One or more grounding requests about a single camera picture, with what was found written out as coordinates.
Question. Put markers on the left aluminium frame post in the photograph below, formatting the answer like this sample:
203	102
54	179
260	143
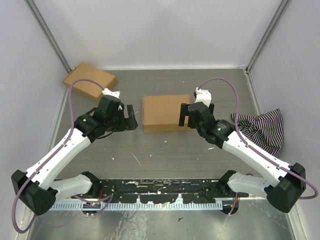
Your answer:
47	33

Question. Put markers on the cardboard box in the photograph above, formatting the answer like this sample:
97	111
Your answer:
94	80
161	113

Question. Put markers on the purple striped cloth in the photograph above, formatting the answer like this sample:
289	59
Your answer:
265	130

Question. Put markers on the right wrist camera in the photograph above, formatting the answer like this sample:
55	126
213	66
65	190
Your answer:
202	96

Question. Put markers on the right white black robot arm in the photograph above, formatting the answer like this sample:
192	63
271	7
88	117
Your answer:
257	160

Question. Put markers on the perforated cable duct strip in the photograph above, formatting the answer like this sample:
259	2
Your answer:
75	205

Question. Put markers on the aluminium rail front beam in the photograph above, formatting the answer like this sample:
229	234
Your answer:
283	195

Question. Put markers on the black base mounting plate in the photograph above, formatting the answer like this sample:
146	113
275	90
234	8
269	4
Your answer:
159	191

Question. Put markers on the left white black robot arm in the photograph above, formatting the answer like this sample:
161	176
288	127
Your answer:
60	155

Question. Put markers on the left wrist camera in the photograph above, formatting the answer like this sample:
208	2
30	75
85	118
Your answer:
108	92

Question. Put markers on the aluminium frame post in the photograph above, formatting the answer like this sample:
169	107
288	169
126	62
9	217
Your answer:
280	10
47	33

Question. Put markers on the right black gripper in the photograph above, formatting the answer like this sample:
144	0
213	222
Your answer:
184	112

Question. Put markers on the right aluminium frame post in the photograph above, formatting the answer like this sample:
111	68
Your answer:
280	10

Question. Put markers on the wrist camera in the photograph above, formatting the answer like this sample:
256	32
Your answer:
108	92
202	96

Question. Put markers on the folded closed cardboard box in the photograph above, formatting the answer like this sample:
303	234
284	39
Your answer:
94	80

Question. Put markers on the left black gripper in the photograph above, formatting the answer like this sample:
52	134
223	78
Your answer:
130	123

